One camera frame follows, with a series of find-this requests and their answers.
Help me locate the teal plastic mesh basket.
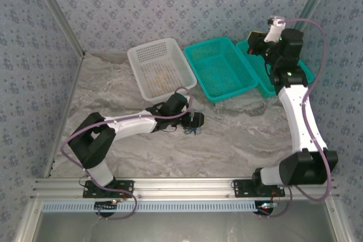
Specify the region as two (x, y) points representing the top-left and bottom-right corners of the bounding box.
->
(183, 36), (259, 104)
(235, 39), (315, 99)

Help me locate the white plastic mesh basket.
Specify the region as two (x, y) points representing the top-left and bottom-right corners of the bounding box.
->
(126, 37), (199, 104)

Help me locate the grey metal panel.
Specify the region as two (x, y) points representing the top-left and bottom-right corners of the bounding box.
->
(16, 199), (354, 242)

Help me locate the black controller board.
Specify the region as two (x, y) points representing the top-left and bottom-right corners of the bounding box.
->
(94, 199), (119, 212)
(255, 201), (277, 216)

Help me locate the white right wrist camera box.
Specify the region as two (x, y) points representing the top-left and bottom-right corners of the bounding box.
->
(263, 15), (286, 43)

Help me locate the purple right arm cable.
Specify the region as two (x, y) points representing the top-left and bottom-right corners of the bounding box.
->
(256, 17), (333, 219)

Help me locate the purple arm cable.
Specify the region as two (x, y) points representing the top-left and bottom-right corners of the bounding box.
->
(256, 17), (333, 219)
(61, 86), (195, 220)

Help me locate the aluminium corner post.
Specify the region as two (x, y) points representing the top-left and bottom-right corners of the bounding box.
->
(285, 0), (339, 45)
(27, 0), (86, 58)

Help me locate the aluminium extrusion rail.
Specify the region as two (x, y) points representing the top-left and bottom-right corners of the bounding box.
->
(30, 177), (340, 199)

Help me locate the white slotted cable duct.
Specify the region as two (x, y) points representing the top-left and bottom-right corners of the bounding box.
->
(41, 200), (265, 213)

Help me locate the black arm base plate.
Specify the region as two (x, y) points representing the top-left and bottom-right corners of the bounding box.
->
(82, 180), (135, 199)
(233, 179), (286, 198)

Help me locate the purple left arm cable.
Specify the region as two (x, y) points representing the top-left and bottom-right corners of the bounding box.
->
(61, 86), (195, 220)

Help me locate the aluminium table edge rail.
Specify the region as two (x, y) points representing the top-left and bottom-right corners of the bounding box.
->
(43, 53), (86, 179)

